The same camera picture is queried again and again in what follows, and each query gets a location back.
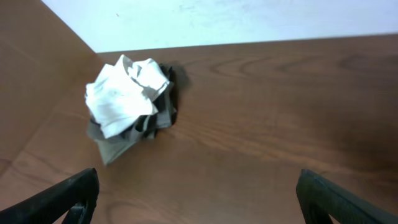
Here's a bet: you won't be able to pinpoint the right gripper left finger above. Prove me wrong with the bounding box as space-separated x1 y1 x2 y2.
1 168 100 224

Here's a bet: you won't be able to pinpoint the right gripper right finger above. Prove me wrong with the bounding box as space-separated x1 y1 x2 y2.
296 169 397 224

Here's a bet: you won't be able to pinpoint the white t-shirt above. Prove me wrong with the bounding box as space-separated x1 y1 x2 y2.
85 55 170 139

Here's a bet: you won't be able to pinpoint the beige folded garment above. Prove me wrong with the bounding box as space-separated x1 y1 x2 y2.
94 129 144 166

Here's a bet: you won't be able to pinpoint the grey folded shorts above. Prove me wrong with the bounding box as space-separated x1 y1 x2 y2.
88 66 175 139

